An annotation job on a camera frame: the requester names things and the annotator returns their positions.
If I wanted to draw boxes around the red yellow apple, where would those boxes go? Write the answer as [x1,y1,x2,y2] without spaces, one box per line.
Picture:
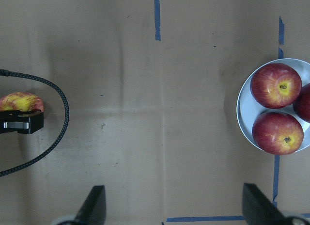
[0,92,44,112]

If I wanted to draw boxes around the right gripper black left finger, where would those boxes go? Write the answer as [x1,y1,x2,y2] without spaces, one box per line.
[52,185,107,225]

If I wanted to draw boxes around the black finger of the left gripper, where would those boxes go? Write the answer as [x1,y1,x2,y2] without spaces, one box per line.
[0,110,44,134]

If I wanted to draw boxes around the red apple on plate front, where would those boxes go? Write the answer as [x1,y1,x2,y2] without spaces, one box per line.
[252,112,304,155]

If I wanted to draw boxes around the grey round plate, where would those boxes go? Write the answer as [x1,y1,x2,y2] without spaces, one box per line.
[236,58,310,152]

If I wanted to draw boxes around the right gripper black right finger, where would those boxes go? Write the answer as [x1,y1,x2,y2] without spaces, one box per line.
[242,182,310,225]

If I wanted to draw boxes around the black braided cable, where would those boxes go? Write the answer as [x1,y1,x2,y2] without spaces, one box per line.
[0,68,70,177]

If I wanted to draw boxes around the red apple on plate side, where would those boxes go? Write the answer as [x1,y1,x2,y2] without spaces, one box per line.
[293,83,310,123]

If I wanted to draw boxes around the red apple on plate back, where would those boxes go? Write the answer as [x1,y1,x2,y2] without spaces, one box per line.
[250,63,302,109]

